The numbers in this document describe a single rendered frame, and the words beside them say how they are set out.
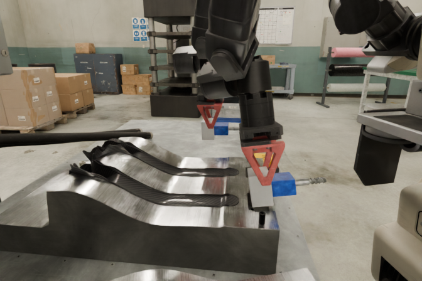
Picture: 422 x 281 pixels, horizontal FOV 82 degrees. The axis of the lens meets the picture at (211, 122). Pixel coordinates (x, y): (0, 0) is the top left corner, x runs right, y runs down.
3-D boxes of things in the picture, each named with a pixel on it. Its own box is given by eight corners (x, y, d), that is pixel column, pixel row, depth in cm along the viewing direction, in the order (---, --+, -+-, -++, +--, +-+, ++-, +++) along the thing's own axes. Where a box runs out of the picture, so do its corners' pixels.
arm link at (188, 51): (207, 38, 56) (215, 22, 62) (161, 40, 59) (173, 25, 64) (214, 81, 64) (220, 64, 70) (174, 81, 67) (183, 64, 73)
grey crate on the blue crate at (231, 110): (252, 112, 390) (252, 103, 386) (252, 119, 351) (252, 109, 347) (215, 111, 399) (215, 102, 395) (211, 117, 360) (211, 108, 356)
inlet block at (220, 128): (247, 134, 73) (247, 117, 71) (247, 140, 68) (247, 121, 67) (204, 134, 74) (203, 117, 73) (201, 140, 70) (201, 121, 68)
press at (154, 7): (211, 101, 583) (211, 9, 525) (199, 118, 437) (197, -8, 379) (174, 100, 597) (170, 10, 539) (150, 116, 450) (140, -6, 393)
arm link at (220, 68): (223, 52, 32) (243, 13, 36) (168, 68, 39) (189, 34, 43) (261, 108, 39) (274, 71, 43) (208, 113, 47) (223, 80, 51)
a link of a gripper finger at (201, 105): (197, 130, 66) (196, 97, 64) (201, 123, 73) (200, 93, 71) (221, 131, 66) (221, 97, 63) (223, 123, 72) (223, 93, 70)
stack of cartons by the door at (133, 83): (154, 93, 706) (152, 64, 682) (150, 95, 675) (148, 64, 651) (127, 92, 718) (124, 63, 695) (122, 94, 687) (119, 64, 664)
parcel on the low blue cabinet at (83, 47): (96, 53, 689) (95, 42, 681) (89, 53, 657) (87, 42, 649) (83, 53, 695) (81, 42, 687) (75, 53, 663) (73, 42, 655)
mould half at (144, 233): (260, 189, 64) (264, 141, 60) (275, 276, 39) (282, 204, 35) (82, 179, 69) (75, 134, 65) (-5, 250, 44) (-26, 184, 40)
